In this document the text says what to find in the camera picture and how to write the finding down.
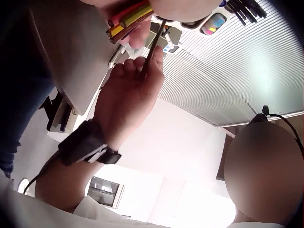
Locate black wrist band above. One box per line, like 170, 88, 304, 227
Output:
58, 119, 122, 166

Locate orange pencil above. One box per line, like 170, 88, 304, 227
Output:
106, 24, 127, 38

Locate person's left hand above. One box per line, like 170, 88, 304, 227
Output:
81, 0, 222, 48

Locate person's left fingers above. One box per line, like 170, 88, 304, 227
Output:
123, 15, 149, 48

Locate yellow-green pencil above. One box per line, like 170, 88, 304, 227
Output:
119, 5, 154, 28

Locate person's legs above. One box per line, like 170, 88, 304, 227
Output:
0, 0, 56, 178

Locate coloured sticky notes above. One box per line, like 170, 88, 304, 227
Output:
205, 14, 225, 35

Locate person's right hand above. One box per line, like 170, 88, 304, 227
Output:
95, 45, 166, 152

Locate black pencil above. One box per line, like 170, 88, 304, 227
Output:
141, 19, 167, 83

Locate person's right thumb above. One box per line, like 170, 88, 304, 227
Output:
147, 45, 165, 80

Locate framed window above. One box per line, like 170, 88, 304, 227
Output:
87, 176, 125, 209

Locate red pencil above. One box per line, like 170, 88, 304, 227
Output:
108, 0, 149, 27

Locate brown pencil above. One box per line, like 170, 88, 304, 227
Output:
109, 30, 132, 45

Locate ribbed glass partition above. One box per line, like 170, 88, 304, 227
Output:
156, 0, 304, 128

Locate round lamp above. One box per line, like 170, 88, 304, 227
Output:
18, 178, 30, 193

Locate person's right fingers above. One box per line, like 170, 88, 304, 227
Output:
111, 57, 146, 82

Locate white desk organiser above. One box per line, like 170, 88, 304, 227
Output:
150, 0, 237, 36

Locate olive pen holder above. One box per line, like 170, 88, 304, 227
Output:
144, 22, 183, 53

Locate grey desk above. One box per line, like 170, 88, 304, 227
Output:
30, 0, 124, 133

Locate bunch of black pens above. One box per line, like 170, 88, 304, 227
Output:
223, 0, 268, 26

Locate person's body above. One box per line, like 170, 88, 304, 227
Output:
0, 166, 304, 228

